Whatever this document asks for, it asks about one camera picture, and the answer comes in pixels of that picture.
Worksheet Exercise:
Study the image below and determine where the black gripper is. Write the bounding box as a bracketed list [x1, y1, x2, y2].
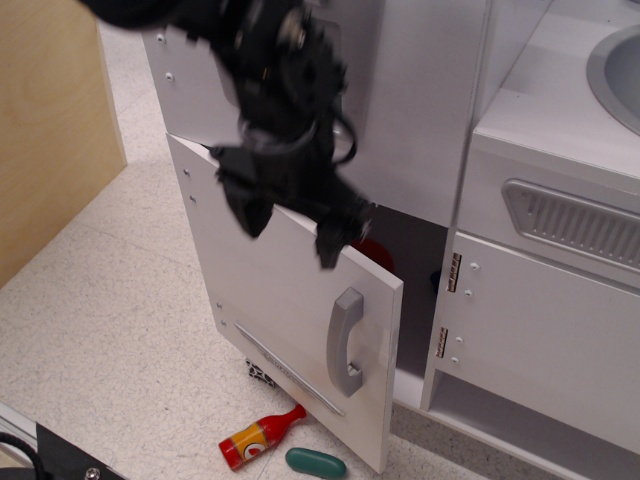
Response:
[209, 124, 376, 270]

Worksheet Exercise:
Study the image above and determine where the white fridge door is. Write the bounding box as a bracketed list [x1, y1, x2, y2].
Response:
[167, 136, 403, 472]

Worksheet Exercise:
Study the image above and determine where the silver fridge door handle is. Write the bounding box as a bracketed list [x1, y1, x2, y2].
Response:
[326, 288, 364, 398]

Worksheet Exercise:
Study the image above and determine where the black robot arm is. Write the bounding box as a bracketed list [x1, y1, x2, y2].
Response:
[88, 1, 370, 269]

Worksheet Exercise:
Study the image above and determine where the white toy fridge cabinet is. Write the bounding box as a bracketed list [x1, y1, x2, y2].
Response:
[143, 1, 492, 385]

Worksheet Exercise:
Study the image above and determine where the red toy pot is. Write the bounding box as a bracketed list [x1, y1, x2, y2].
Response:
[351, 238, 395, 273]

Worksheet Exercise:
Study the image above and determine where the aluminium extrusion foot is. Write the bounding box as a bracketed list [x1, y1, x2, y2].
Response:
[245, 359, 277, 388]

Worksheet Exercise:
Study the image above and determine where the upper brass oven hinge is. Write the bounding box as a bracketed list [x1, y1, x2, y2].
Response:
[447, 252, 461, 293]

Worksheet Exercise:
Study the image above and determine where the brass oven hinge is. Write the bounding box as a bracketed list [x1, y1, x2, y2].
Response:
[435, 327, 448, 358]
[447, 252, 461, 293]

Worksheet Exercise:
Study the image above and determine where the lower brass oven hinge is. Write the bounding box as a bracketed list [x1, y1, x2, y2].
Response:
[435, 327, 448, 358]

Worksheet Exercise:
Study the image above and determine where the red toy sauce bottle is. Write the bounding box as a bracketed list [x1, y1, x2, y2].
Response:
[218, 404, 307, 470]

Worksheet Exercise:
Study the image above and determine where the green toy pickle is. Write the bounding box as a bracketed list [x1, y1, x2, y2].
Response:
[285, 447, 347, 479]

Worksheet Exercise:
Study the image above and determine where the plywood board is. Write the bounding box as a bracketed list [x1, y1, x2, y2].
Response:
[1, 1, 126, 284]

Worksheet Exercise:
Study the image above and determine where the white toy kitchen counter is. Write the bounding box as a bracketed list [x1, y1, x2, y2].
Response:
[422, 1, 639, 479]

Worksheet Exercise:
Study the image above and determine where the white oven door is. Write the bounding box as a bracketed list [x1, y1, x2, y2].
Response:
[434, 234, 639, 452]

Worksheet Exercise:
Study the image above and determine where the silver vent panel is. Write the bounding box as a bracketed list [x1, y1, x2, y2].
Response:
[501, 179, 639, 271]

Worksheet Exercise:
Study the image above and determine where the grey sink basin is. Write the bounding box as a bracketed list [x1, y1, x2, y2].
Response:
[586, 25, 639, 135]

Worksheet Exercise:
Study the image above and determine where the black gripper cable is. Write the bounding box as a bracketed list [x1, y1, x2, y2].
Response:
[329, 107, 359, 165]

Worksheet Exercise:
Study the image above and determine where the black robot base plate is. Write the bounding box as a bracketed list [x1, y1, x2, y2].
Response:
[36, 423, 125, 480]

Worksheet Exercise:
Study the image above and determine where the black base cable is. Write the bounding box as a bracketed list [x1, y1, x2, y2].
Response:
[0, 432, 46, 480]

